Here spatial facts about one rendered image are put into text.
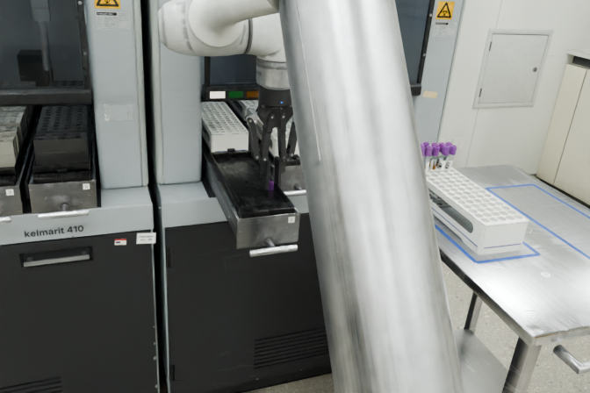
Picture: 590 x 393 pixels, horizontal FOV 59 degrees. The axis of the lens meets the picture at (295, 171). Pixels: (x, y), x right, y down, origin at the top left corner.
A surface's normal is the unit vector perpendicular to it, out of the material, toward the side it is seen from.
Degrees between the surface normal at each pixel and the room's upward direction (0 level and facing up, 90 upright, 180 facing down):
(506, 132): 90
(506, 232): 90
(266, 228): 90
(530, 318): 0
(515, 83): 90
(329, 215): 77
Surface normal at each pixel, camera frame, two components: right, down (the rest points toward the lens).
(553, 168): -0.94, 0.07
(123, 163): 0.33, 0.39
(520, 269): 0.07, -0.92
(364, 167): -0.14, -0.12
